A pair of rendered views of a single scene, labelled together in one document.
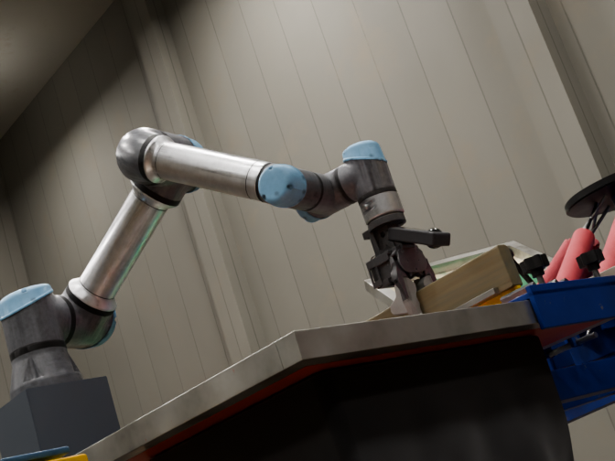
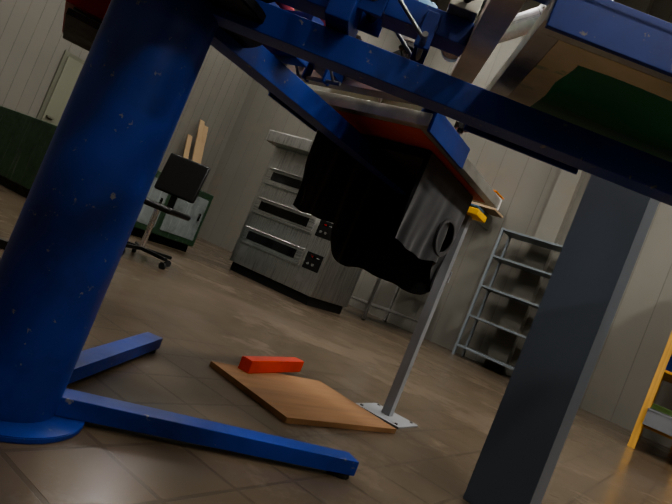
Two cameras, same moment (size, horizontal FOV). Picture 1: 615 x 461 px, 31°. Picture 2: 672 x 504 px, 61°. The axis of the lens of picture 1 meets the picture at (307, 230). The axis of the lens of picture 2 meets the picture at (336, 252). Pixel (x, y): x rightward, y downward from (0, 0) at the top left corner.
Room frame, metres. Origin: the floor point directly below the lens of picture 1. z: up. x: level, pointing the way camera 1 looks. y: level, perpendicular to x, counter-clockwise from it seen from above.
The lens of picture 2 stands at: (3.77, -0.52, 0.50)
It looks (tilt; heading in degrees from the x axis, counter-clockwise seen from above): 2 degrees up; 167
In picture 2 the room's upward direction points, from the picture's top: 22 degrees clockwise
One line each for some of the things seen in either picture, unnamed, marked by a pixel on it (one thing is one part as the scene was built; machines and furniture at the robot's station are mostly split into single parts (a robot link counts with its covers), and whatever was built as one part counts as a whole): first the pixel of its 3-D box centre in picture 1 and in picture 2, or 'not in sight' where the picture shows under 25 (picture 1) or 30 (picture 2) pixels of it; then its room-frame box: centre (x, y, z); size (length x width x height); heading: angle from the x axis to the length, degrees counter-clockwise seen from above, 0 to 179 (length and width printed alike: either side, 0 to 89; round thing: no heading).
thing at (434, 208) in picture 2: not in sight; (425, 220); (1.88, 0.15, 0.77); 0.46 x 0.09 x 0.36; 135
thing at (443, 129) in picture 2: not in sight; (444, 139); (2.16, 0.01, 0.98); 0.30 x 0.05 x 0.07; 135
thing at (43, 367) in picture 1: (43, 371); not in sight; (2.20, 0.61, 1.25); 0.15 x 0.15 x 0.10
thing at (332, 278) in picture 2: not in sight; (308, 223); (-3.15, 0.59, 0.88); 1.36 x 1.07 x 1.76; 45
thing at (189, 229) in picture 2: not in sight; (95, 181); (-3.28, -1.86, 0.38); 1.94 x 1.75 x 0.75; 134
